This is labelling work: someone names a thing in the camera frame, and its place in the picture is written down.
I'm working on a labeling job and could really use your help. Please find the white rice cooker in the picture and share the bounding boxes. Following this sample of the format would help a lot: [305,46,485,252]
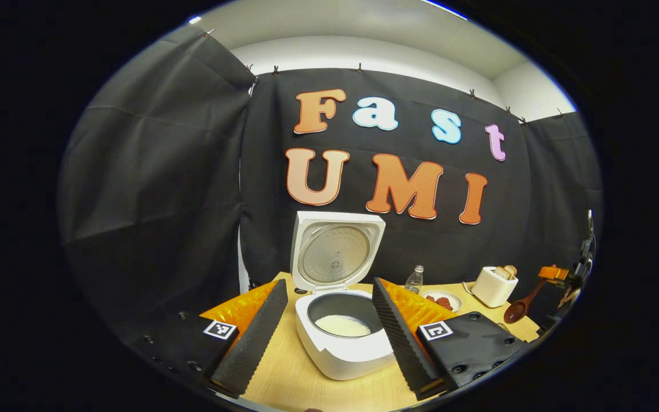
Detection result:
[290,211,399,381]

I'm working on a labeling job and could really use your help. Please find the clear plastic water bottle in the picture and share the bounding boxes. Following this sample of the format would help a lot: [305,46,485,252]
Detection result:
[404,265,424,294]

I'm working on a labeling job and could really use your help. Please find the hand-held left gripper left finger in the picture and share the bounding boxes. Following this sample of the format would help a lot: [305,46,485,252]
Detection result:
[129,279,289,399]

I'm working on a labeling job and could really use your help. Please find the layer of white rice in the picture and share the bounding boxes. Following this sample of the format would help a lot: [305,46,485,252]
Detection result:
[314,314,372,338]

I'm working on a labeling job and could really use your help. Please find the white toaster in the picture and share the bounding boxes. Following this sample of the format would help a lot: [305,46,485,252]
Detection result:
[470,266,519,308]

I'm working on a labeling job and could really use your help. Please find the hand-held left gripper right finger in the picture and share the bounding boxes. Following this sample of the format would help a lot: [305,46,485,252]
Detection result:
[371,278,527,401]

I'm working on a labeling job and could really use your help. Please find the white oval plate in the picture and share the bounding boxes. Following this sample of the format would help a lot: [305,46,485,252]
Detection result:
[421,290,463,313]

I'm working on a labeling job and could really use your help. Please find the black backdrop cloth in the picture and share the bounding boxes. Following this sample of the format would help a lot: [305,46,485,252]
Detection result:
[58,23,604,344]

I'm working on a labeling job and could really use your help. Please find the brown wooden spoon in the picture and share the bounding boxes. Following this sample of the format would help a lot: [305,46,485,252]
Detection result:
[503,278,549,324]

